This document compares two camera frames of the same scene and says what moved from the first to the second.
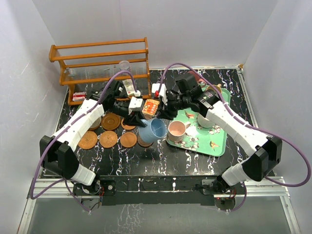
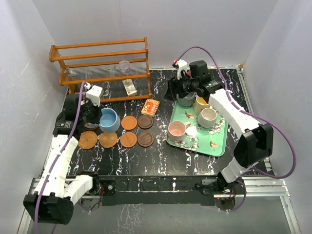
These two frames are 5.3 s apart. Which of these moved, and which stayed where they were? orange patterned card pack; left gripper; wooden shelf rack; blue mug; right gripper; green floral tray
Moved: right gripper; left gripper; blue mug
Stayed: green floral tray; wooden shelf rack; orange patterned card pack
